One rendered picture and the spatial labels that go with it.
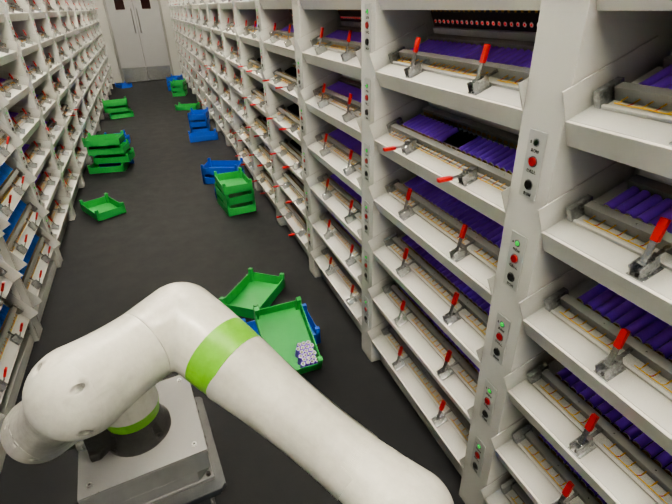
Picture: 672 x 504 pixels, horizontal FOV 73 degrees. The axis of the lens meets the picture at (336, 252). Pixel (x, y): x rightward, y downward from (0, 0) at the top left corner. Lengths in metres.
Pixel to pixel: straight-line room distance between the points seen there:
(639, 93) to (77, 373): 0.86
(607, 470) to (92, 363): 0.88
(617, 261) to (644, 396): 0.22
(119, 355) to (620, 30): 0.86
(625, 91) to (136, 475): 1.18
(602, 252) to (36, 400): 0.83
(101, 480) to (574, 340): 1.02
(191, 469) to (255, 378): 0.59
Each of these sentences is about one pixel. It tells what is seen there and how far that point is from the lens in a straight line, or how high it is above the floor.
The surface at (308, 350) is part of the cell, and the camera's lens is 1.82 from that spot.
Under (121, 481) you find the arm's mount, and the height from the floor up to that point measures 0.39.
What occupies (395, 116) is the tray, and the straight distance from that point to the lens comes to 1.45.
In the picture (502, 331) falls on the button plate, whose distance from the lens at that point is 1.06.
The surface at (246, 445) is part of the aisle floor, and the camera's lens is 1.66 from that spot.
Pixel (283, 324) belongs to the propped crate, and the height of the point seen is 0.10.
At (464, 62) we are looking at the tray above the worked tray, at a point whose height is 1.15.
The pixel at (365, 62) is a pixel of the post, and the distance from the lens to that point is 1.46.
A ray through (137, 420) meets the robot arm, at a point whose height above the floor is 0.48.
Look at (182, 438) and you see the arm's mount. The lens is 1.21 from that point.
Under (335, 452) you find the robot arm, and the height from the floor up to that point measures 0.78.
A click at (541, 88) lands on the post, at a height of 1.15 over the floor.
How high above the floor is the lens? 1.28
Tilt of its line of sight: 29 degrees down
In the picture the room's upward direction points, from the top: 2 degrees counter-clockwise
